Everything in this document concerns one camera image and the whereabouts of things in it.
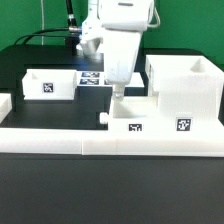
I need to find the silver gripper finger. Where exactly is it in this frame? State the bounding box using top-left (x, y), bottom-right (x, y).
top-left (113, 85), bottom-right (125, 101)

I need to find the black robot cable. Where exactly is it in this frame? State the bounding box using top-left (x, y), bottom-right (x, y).
top-left (13, 0), bottom-right (83, 46)

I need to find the white front drawer tray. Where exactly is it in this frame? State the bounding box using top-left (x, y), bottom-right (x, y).
top-left (99, 96), bottom-right (158, 133)

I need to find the white drawer cabinet box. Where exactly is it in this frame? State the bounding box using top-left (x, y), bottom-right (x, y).
top-left (145, 55), bottom-right (224, 132)

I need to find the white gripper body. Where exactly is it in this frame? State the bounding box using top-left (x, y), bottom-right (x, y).
top-left (103, 30), bottom-right (142, 85)

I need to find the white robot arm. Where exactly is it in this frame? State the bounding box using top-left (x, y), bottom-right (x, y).
top-left (80, 0), bottom-right (160, 101)

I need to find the white marker tag plate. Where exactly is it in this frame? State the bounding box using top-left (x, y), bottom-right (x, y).
top-left (77, 71), bottom-right (144, 88)

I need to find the white thin cable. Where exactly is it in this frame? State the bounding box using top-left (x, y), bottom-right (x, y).
top-left (40, 0), bottom-right (45, 46)

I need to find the white L-shaped border wall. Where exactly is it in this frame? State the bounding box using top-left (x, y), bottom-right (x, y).
top-left (0, 93), bottom-right (224, 157)

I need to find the white drawer tray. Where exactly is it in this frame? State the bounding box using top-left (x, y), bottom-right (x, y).
top-left (99, 96), bottom-right (158, 133)
top-left (22, 69), bottom-right (77, 100)

